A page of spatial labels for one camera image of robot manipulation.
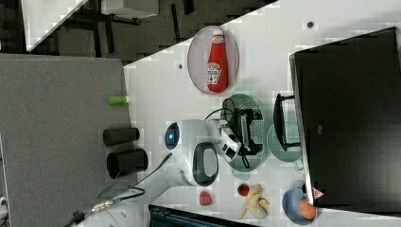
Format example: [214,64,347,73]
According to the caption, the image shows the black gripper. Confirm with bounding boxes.
[235,108,264,155]

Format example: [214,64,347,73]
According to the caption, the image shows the blue bowl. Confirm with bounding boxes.
[282,188,317,225]

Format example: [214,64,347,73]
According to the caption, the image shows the green plastic strainer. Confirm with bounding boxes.
[220,94,270,180]

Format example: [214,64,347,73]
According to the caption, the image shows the pink oval plate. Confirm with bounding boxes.
[187,26,238,95]

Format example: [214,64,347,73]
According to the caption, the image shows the red ketchup bottle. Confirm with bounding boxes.
[206,28,228,93]

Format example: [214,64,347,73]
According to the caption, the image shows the green glass cup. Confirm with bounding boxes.
[267,121,304,171]

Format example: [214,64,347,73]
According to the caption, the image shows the small red fruit toy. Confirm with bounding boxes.
[237,183,250,197]

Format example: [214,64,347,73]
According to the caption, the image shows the red strawberry toy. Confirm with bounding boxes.
[199,191,213,206]

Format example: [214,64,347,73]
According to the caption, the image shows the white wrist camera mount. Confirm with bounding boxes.
[218,128,241,163]

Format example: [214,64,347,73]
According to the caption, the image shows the peeled banana toy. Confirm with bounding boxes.
[239,183,270,219]

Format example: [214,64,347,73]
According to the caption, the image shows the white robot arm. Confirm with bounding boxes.
[72,108,264,227]

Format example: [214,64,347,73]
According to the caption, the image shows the green marker pen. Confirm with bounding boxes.
[108,96,130,105]

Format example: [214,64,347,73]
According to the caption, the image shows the black cylinder large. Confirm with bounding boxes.
[107,148,148,179]

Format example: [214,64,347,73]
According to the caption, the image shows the orange fruit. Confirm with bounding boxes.
[298,200,317,219]

